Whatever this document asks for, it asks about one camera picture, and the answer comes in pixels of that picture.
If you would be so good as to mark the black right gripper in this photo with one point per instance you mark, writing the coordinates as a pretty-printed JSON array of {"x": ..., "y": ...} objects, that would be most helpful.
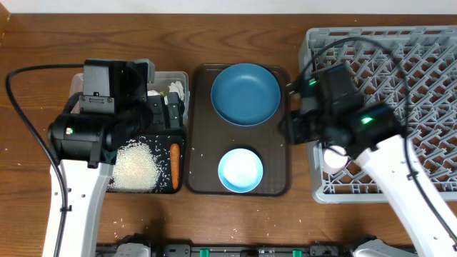
[{"x": 290, "y": 123}]

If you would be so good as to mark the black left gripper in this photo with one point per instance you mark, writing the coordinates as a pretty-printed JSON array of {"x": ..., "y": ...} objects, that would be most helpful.
[{"x": 159, "y": 120}]

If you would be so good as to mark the orange carrot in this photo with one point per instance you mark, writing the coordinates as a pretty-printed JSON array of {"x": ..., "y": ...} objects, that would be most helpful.
[{"x": 175, "y": 165}]

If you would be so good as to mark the white paper wrapper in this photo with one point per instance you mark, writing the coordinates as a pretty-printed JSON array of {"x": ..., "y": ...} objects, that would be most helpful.
[{"x": 173, "y": 87}]

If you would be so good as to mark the pink cup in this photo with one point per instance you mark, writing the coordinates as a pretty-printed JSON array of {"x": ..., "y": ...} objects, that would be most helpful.
[{"x": 334, "y": 159}]

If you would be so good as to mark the pile of rice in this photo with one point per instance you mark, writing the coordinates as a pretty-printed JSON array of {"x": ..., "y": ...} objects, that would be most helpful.
[{"x": 135, "y": 167}]

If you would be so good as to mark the light blue bowl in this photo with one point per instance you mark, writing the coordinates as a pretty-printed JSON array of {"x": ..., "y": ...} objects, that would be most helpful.
[{"x": 240, "y": 170}]

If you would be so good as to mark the grey dishwasher rack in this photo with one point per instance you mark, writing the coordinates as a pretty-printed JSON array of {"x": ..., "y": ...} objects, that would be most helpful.
[{"x": 428, "y": 56}]

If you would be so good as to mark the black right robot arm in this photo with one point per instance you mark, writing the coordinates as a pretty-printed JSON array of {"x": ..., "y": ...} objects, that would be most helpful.
[{"x": 374, "y": 138}]

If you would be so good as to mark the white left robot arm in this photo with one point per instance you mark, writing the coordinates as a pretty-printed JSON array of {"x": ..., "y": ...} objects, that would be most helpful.
[{"x": 130, "y": 143}]

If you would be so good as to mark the black tray bin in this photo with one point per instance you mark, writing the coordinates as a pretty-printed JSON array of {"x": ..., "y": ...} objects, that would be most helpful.
[{"x": 164, "y": 142}]

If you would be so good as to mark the clear plastic bin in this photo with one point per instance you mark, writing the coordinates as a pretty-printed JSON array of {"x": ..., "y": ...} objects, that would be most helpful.
[{"x": 161, "y": 82}]

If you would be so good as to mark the brown serving tray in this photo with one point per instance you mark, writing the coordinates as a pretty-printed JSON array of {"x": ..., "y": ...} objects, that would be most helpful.
[{"x": 211, "y": 137}]

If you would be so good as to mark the dark blue plate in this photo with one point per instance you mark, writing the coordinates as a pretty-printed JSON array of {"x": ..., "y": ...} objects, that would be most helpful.
[{"x": 245, "y": 94}]

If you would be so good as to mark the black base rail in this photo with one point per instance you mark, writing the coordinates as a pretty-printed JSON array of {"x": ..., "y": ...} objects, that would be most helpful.
[{"x": 183, "y": 250}]

